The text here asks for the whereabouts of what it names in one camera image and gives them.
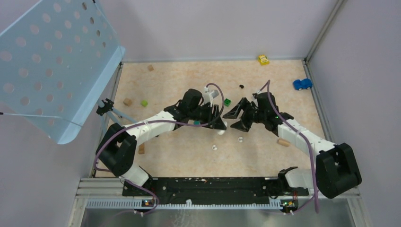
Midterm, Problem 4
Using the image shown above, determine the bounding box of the yellow toy car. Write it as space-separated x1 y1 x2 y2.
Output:
258 54 270 66

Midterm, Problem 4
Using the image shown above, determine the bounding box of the green lego brick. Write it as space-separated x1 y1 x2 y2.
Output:
224 98 232 107

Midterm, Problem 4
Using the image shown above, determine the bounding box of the wooden cylinder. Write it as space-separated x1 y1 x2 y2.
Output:
277 138 291 147

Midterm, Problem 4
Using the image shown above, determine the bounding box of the wooden block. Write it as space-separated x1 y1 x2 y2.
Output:
138 143 145 155

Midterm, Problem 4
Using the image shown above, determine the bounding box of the blue perforated metal panel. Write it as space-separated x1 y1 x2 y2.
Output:
0 0 125 144

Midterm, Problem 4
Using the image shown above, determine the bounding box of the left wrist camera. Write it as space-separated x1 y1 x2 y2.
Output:
202 89 219 104

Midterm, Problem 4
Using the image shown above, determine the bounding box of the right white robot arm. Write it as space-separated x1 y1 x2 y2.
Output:
223 92 362 199

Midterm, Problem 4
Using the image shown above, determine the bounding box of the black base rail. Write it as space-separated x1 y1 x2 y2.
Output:
122 177 309 205

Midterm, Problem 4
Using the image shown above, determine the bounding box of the white earbud charging case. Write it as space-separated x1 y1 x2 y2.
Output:
218 121 227 135

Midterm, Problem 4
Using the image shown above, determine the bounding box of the lime green cube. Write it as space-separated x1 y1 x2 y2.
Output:
140 100 148 107

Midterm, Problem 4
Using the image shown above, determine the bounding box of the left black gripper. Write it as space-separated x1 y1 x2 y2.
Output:
189 103 227 130

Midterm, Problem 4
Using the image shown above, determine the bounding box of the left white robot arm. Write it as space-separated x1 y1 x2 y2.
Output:
96 87 227 195

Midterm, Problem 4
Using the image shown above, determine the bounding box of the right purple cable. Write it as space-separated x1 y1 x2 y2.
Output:
252 79 321 214

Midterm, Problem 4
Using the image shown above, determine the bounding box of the blue tripod stand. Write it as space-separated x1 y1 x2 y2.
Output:
96 98 137 124

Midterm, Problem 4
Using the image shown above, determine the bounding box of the blue toy car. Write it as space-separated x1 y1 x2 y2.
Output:
293 79 313 90

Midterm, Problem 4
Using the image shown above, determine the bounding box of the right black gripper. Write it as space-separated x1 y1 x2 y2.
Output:
223 98 266 132

